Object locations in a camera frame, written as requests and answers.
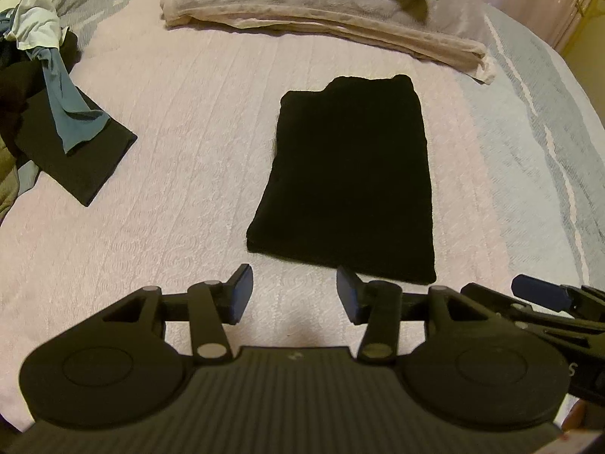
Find white garment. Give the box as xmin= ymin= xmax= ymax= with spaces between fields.
xmin=9 ymin=0 xmax=70 ymax=54

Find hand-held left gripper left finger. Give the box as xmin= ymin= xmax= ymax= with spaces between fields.
xmin=102 ymin=264 xmax=255 ymax=365

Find black pants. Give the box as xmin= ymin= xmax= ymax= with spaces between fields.
xmin=0 ymin=31 xmax=139 ymax=207

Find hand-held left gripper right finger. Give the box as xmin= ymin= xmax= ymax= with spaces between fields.
xmin=336 ymin=265 xmax=495 ymax=365

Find folded pink blanket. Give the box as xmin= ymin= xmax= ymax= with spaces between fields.
xmin=159 ymin=0 xmax=498 ymax=87

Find black fuzzy sweater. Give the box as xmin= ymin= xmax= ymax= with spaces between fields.
xmin=246 ymin=74 xmax=437 ymax=283

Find dark blue printed garment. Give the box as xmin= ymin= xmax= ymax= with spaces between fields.
xmin=0 ymin=8 xmax=20 ymax=42

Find bed with pink-grey bedspread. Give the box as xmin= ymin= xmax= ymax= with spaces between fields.
xmin=0 ymin=0 xmax=605 ymax=436

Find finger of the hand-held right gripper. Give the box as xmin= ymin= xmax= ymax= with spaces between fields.
xmin=511 ymin=274 xmax=605 ymax=316
xmin=460 ymin=282 xmax=605 ymax=342

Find taupe sweatshirt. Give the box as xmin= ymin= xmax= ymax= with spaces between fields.
xmin=0 ymin=136 xmax=25 ymax=224

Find blue-grey garment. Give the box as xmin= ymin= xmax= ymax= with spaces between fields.
xmin=16 ymin=46 xmax=115 ymax=197

